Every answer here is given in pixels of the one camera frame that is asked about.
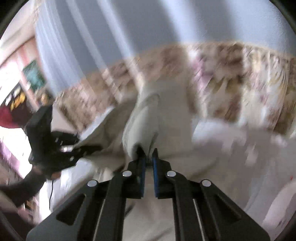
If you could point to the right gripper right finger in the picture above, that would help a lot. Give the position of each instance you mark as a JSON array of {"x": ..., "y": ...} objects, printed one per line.
[{"x": 201, "y": 210}]

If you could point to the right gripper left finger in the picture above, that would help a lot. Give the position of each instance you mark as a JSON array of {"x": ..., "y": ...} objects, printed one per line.
[{"x": 97, "y": 210}]

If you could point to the cream white garment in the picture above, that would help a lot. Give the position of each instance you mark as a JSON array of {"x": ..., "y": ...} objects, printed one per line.
[{"x": 160, "y": 120}]

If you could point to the black sleeved left forearm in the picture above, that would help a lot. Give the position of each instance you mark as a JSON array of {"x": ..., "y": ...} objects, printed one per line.
[{"x": 19, "y": 193}]

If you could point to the person's left hand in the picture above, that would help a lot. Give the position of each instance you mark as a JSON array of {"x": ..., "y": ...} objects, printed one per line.
[{"x": 52, "y": 176}]

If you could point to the red cloth item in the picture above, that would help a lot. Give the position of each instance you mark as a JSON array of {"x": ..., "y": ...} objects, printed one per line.
[{"x": 12, "y": 119}]

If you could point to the grey patterned bed sheet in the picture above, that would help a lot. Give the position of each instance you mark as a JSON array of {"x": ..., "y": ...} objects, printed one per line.
[{"x": 259, "y": 176}]

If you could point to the floral curtain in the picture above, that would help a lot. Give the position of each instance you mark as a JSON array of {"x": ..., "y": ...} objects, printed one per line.
[{"x": 244, "y": 84}]

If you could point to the green wall picture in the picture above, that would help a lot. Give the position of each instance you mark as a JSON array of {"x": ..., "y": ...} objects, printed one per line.
[{"x": 34, "y": 76}]

